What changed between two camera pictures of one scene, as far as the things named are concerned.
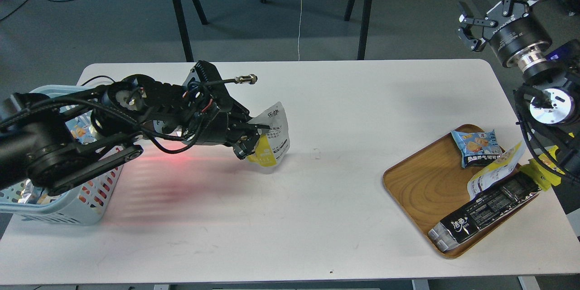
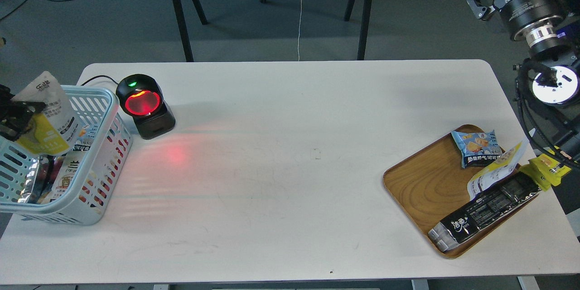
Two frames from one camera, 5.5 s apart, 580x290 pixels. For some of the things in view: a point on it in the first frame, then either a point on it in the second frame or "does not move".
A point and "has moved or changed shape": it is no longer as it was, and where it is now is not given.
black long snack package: x=452 y=230 does not move
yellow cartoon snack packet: x=544 y=177 does not move
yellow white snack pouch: x=274 y=142 has moved or changed shape
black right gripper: x=522 y=43 to x=532 y=8
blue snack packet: x=477 y=149 does not move
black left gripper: x=229 y=124 to x=11 y=127
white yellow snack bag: x=496 y=171 does not move
